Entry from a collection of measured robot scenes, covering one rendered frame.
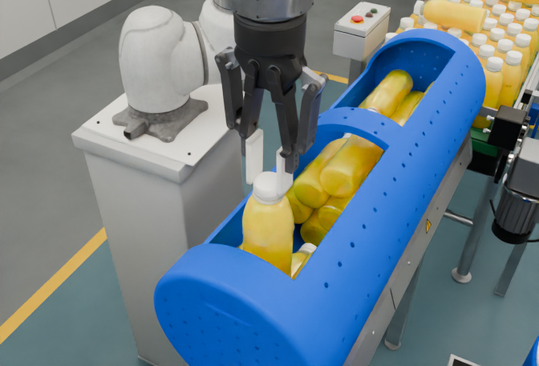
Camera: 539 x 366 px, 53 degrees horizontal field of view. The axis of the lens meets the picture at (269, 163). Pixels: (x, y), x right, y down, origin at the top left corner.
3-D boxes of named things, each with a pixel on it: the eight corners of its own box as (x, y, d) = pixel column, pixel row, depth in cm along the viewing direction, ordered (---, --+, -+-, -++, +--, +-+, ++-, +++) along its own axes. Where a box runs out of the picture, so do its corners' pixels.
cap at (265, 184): (274, 203, 68) (274, 193, 67) (247, 193, 69) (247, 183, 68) (288, 186, 71) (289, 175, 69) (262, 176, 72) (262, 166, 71)
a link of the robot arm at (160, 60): (120, 85, 138) (105, 2, 124) (190, 72, 143) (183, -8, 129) (131, 119, 127) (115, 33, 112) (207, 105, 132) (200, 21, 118)
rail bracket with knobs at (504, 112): (477, 146, 146) (487, 114, 140) (484, 132, 151) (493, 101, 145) (516, 157, 142) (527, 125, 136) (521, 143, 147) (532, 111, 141)
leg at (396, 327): (382, 346, 200) (409, 225, 161) (387, 335, 204) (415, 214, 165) (397, 353, 198) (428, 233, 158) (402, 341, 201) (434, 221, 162)
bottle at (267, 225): (277, 310, 77) (280, 213, 66) (235, 291, 80) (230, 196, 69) (298, 277, 82) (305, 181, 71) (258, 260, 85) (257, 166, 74)
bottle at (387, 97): (396, 62, 130) (366, 97, 118) (419, 80, 130) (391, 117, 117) (381, 81, 136) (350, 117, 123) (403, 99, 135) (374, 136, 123)
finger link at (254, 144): (250, 142, 65) (245, 140, 65) (250, 185, 69) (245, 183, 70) (263, 129, 67) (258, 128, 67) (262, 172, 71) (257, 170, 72)
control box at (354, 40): (331, 54, 166) (334, 22, 160) (358, 30, 180) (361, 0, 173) (362, 62, 162) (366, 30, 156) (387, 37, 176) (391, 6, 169)
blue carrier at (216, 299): (164, 363, 91) (135, 245, 73) (368, 115, 150) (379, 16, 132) (316, 452, 79) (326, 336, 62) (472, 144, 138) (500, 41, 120)
